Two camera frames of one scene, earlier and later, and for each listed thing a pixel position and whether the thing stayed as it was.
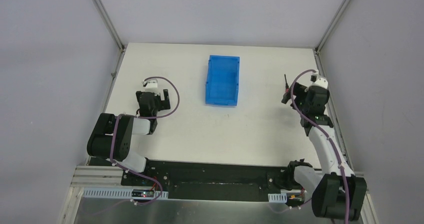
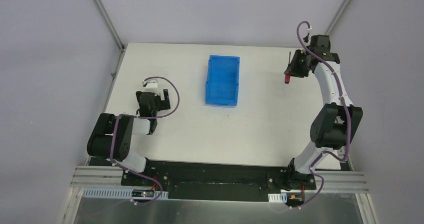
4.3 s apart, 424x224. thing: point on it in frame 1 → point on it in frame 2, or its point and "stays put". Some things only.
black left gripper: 159,101 stays put
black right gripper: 296,94 → 296,66
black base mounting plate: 208,180 stays put
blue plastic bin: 222,79 stays put
